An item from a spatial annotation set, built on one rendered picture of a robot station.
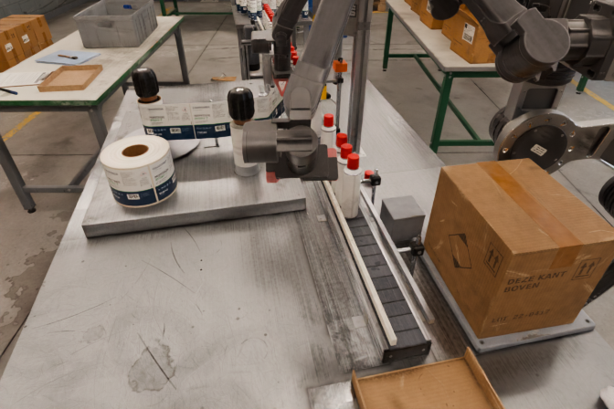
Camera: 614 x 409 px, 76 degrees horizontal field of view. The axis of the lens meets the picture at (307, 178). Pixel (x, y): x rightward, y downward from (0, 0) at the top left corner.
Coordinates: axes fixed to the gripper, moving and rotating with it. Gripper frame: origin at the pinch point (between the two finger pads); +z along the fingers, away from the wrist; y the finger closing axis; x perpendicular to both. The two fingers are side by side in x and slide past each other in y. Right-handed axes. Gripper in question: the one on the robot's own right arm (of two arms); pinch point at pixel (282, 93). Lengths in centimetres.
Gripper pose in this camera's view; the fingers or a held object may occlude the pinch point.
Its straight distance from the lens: 143.1
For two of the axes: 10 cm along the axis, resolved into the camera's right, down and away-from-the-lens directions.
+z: -0.2, 8.1, 5.8
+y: 2.0, 5.8, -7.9
